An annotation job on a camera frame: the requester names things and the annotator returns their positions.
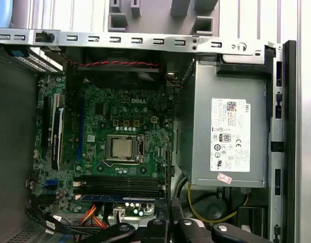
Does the blue plastic tab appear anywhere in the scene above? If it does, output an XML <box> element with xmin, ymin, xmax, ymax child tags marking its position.
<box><xmin>8</xmin><ymin>48</ymin><xmax>29</xmax><ymax>58</ymax></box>

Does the black expansion slot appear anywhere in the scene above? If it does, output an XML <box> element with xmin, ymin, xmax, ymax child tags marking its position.
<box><xmin>41</xmin><ymin>95</ymin><xmax>52</xmax><ymax>155</ymax></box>

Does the black flat data cable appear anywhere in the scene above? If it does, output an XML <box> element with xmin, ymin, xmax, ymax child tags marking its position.
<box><xmin>25</xmin><ymin>199</ymin><xmax>83</xmax><ymax>237</ymax></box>

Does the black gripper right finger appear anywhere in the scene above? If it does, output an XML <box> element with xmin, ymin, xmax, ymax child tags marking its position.
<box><xmin>170</xmin><ymin>198</ymin><xmax>273</xmax><ymax>243</ymax></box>

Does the grey wire bundle white plug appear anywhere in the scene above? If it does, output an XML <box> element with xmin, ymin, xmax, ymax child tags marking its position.
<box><xmin>112</xmin><ymin>205</ymin><xmax>127</xmax><ymax>225</ymax></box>

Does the perforated metal drive cage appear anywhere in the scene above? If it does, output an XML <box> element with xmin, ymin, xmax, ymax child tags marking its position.
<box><xmin>0</xmin><ymin>47</ymin><xmax>66</xmax><ymax>74</ymax></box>

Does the black cooling fan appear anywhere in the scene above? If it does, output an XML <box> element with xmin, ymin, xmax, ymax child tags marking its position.
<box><xmin>76</xmin><ymin>47</ymin><xmax>164</xmax><ymax>90</ymax></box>

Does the metal socket cover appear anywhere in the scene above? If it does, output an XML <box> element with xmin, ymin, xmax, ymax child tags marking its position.
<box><xmin>106</xmin><ymin>134</ymin><xmax>137</xmax><ymax>162</ymax></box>

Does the RAM stick with blue label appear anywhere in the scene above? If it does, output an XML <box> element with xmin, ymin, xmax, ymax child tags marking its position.
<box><xmin>82</xmin><ymin>193</ymin><xmax>157</xmax><ymax>203</ymax></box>

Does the grey Dell power supply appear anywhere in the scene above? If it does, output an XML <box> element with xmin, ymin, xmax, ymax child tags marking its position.
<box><xmin>175</xmin><ymin>57</ymin><xmax>270</xmax><ymax>188</ymax></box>

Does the green Dell motherboard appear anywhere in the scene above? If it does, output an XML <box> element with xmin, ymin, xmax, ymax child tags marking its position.
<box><xmin>31</xmin><ymin>73</ymin><xmax>177</xmax><ymax>220</ymax></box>

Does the silver CPU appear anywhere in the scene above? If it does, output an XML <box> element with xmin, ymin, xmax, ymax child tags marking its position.
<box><xmin>112</xmin><ymin>139</ymin><xmax>134</xmax><ymax>159</ymax></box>

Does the grey white cable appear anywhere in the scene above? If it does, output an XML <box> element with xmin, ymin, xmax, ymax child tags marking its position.
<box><xmin>173</xmin><ymin>174</ymin><xmax>189</xmax><ymax>203</ymax></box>

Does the CPU socket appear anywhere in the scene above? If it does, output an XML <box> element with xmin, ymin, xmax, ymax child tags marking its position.
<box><xmin>104</xmin><ymin>133</ymin><xmax>146</xmax><ymax>166</ymax></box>

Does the orange red yellow wire bundle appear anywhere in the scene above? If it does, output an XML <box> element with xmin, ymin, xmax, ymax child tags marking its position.
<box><xmin>80</xmin><ymin>204</ymin><xmax>108</xmax><ymax>229</ymax></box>

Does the grey metal PC case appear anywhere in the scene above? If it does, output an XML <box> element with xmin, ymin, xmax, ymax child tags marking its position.
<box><xmin>0</xmin><ymin>27</ymin><xmax>298</xmax><ymax>243</ymax></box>

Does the blue expansion slot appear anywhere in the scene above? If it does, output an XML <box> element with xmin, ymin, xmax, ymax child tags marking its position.
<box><xmin>76</xmin><ymin>97</ymin><xmax>85</xmax><ymax>163</ymax></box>

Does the black RAM slot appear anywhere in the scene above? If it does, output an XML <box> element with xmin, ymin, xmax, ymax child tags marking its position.
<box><xmin>84</xmin><ymin>175</ymin><xmax>167</xmax><ymax>182</ymax></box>
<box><xmin>84</xmin><ymin>186</ymin><xmax>167</xmax><ymax>192</ymax></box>
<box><xmin>84</xmin><ymin>181</ymin><xmax>167</xmax><ymax>187</ymax></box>

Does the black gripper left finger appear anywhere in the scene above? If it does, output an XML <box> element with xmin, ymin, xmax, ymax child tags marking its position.
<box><xmin>81</xmin><ymin>197</ymin><xmax>169</xmax><ymax>243</ymax></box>

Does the pale blue plastic object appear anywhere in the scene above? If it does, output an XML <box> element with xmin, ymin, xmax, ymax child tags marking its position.
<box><xmin>0</xmin><ymin>0</ymin><xmax>13</xmax><ymax>28</ymax></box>

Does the grey parts rack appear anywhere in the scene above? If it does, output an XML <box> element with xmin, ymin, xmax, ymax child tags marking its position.
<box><xmin>107</xmin><ymin>0</ymin><xmax>220</xmax><ymax>35</ymax></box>

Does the black plastic bracket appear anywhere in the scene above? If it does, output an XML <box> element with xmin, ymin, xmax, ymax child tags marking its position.
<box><xmin>236</xmin><ymin>206</ymin><xmax>271</xmax><ymax>230</ymax></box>

